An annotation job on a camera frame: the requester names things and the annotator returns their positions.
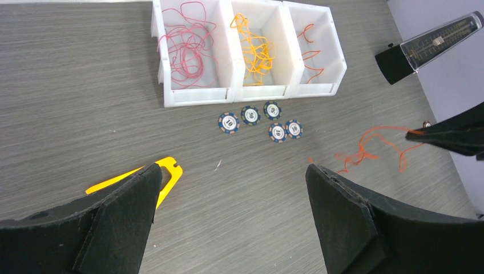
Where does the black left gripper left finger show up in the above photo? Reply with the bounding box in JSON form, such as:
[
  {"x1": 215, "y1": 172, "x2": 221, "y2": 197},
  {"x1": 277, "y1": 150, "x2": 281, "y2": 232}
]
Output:
[{"x1": 1, "y1": 164, "x2": 162, "y2": 273}]

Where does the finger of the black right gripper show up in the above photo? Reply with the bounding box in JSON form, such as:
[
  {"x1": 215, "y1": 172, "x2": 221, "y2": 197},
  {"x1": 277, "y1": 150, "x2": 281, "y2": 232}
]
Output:
[{"x1": 405, "y1": 103, "x2": 483, "y2": 157}]

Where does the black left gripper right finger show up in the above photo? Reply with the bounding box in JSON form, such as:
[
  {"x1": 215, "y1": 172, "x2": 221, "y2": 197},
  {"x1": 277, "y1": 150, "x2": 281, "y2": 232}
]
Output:
[{"x1": 305, "y1": 164, "x2": 483, "y2": 273}]

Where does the yellow cable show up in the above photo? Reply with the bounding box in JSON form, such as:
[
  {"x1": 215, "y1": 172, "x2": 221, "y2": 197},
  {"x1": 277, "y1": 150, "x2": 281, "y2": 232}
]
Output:
[{"x1": 230, "y1": 13, "x2": 275, "y2": 87}]

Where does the pink red cable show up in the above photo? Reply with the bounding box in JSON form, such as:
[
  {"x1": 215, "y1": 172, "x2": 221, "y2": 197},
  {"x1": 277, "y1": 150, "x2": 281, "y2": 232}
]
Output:
[{"x1": 157, "y1": 1, "x2": 219, "y2": 90}]

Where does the yellow triangular plastic part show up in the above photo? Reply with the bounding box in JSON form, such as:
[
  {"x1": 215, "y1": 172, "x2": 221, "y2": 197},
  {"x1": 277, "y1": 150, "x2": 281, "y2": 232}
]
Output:
[{"x1": 85, "y1": 156, "x2": 183, "y2": 209}]

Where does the black wedge stand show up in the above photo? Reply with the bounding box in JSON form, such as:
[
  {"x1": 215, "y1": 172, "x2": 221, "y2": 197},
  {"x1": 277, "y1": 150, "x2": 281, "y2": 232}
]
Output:
[{"x1": 375, "y1": 11, "x2": 483, "y2": 84}]

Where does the black poker chip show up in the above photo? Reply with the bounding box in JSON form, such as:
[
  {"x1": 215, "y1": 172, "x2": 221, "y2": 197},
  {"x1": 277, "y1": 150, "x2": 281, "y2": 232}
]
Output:
[
  {"x1": 285, "y1": 119, "x2": 303, "y2": 139},
  {"x1": 268, "y1": 123, "x2": 287, "y2": 143},
  {"x1": 241, "y1": 106, "x2": 261, "y2": 126},
  {"x1": 218, "y1": 112, "x2": 240, "y2": 134},
  {"x1": 263, "y1": 100, "x2": 282, "y2": 120}
]

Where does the right clear plastic bin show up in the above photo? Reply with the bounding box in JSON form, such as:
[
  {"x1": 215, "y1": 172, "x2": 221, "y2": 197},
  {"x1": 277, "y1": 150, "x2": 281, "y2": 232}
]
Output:
[{"x1": 283, "y1": 1, "x2": 347, "y2": 98}]

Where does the clear plastic bin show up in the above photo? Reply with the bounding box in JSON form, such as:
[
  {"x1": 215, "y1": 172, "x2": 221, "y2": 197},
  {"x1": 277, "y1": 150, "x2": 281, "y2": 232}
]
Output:
[
  {"x1": 283, "y1": 1, "x2": 347, "y2": 98},
  {"x1": 227, "y1": 1, "x2": 304, "y2": 102},
  {"x1": 151, "y1": 1, "x2": 235, "y2": 107}
]

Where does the middle clear plastic bin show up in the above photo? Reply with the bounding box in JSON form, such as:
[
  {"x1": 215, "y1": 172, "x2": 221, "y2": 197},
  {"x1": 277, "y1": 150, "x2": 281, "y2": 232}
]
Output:
[{"x1": 227, "y1": 1, "x2": 304, "y2": 102}]

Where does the left clear plastic bin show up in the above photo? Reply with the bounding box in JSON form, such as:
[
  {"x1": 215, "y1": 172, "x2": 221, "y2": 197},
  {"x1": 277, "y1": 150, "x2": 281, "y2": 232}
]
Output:
[{"x1": 151, "y1": 1, "x2": 235, "y2": 107}]

